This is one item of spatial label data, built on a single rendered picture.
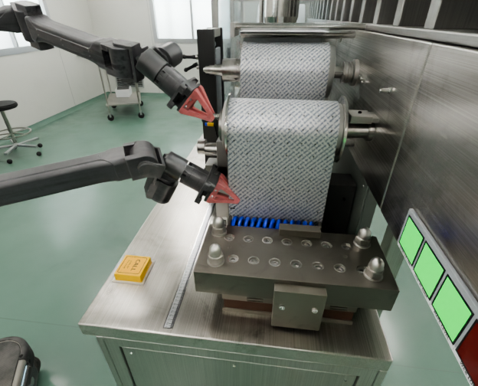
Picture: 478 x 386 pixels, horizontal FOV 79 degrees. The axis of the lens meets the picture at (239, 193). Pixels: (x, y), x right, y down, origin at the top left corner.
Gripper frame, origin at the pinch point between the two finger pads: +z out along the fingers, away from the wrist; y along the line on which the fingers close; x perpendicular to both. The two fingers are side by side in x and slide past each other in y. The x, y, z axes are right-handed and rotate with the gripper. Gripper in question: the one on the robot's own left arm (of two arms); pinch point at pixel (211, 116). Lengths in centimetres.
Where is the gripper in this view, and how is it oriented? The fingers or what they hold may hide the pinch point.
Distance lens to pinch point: 72.0
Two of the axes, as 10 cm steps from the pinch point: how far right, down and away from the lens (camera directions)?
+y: -1.5, 4.9, -8.6
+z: 7.6, 6.2, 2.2
